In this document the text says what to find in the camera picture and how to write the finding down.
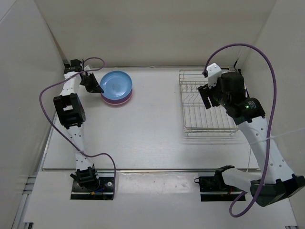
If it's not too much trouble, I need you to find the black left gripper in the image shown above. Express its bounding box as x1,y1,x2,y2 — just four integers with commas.
80,73,104,93

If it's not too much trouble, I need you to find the pink plastic plate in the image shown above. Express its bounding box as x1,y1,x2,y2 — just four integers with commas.
101,88,133,106

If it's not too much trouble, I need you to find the blue plastic plate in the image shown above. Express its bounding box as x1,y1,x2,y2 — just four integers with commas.
100,71,132,100

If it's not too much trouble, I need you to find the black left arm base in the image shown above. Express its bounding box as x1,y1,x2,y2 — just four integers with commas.
70,168,116,200

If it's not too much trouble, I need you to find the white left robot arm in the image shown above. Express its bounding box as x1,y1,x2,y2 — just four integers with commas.
53,72,104,192

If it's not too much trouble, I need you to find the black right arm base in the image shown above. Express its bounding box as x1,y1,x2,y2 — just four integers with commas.
194,165,242,202

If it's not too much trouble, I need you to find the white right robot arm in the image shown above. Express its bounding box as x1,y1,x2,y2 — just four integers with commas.
197,73,305,207

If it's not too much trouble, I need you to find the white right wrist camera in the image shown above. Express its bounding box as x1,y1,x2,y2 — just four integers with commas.
203,63,223,88

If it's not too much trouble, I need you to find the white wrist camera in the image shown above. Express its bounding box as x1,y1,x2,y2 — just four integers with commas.
84,65,91,72
203,63,223,88

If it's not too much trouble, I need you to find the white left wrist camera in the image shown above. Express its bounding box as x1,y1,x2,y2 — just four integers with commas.
84,65,91,72

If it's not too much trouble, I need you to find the silver wire dish rack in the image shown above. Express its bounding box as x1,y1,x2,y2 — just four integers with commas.
178,69,239,138

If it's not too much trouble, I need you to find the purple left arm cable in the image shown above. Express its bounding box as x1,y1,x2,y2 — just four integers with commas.
39,57,117,200

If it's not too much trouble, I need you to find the white cable tie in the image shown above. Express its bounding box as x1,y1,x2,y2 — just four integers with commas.
249,127,305,145

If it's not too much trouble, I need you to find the aluminium table edge rail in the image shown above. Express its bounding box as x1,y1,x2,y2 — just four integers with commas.
42,167,260,173

